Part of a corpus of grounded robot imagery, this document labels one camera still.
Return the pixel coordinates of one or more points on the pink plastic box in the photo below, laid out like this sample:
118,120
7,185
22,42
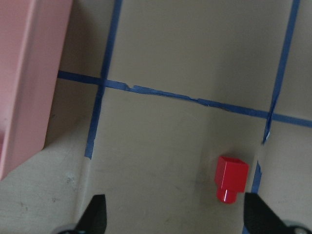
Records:
32,34

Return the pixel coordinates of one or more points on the red toy block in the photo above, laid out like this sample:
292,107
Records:
231,178

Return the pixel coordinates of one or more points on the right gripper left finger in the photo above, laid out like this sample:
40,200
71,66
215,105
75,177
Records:
94,218

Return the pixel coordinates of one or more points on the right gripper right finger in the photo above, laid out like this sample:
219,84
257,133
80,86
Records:
259,218

